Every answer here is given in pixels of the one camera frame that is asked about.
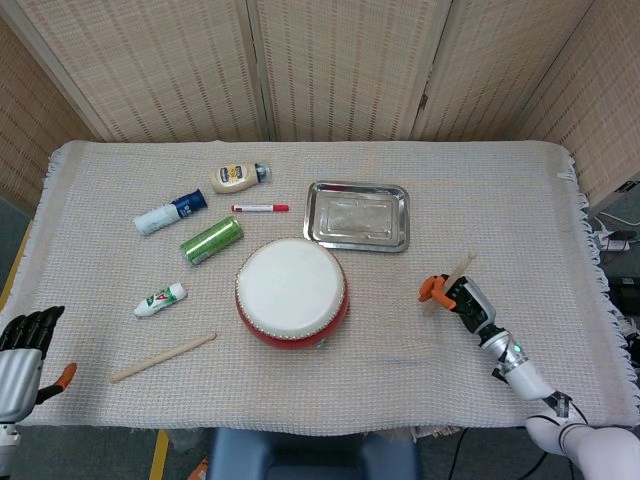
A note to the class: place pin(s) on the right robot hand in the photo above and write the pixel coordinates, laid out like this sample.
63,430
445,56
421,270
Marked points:
472,305

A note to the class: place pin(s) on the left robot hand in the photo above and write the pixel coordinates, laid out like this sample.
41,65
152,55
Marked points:
17,370

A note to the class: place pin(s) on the wooden drumstick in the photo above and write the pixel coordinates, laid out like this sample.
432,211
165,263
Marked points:
462,267
165,356

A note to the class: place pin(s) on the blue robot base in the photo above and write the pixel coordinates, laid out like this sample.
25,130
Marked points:
300,450

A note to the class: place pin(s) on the stainless steel tray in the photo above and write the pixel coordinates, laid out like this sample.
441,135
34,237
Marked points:
357,217

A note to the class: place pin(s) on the red drum white skin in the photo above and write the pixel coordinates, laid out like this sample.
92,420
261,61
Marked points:
290,290

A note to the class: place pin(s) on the beige woven tablecloth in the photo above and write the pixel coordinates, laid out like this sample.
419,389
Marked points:
450,210

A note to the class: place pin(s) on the black box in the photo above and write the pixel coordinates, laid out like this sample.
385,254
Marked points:
625,292

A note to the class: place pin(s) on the white power strip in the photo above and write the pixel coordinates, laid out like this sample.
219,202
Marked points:
617,245

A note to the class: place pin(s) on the small white green tube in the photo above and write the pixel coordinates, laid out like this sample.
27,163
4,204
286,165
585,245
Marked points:
160,300

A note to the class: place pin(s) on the orange packet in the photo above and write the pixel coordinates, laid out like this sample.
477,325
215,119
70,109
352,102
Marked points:
201,470

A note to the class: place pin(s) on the green drink can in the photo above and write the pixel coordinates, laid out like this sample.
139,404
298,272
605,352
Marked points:
210,241

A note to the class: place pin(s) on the red white marker pen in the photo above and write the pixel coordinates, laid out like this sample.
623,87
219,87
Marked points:
260,207

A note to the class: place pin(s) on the cream mayonnaise squeeze bottle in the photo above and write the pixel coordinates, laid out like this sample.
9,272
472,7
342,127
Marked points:
232,178

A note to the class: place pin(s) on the woven folding screen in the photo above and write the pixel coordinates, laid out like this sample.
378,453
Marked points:
150,65

